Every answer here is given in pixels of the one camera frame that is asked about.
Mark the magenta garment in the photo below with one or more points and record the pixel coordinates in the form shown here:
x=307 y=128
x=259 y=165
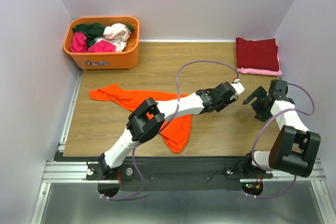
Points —
x=79 y=45

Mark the orange plastic laundry basket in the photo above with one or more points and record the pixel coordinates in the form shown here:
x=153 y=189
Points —
x=126 y=59

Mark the folded dark red t-shirt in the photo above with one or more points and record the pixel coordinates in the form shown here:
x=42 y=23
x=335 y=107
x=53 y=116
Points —
x=257 y=54

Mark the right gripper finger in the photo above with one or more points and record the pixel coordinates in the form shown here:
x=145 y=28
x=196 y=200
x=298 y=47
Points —
x=258 y=93
x=262 y=116

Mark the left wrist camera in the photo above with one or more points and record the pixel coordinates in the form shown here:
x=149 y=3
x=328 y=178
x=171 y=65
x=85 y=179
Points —
x=238 y=87

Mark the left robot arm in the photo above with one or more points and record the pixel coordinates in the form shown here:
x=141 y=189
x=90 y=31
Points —
x=147 y=119

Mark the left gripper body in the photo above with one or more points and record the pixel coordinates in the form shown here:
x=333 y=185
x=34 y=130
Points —
x=223 y=104

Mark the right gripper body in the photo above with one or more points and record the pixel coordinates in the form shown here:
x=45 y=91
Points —
x=261 y=104

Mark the pale pink garment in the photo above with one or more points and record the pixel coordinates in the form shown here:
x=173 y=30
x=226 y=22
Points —
x=114 y=38

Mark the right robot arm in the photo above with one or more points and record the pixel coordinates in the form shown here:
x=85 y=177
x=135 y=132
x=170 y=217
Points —
x=295 y=148

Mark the dark green garment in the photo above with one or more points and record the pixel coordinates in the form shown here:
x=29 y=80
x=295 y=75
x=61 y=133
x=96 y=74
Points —
x=91 y=31

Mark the folded pink t-shirt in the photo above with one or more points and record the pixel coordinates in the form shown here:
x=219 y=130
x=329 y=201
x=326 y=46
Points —
x=262 y=72

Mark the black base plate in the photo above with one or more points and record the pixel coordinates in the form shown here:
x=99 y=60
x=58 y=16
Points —
x=180 y=173

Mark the orange t-shirt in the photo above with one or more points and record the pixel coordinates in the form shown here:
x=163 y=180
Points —
x=175 y=135

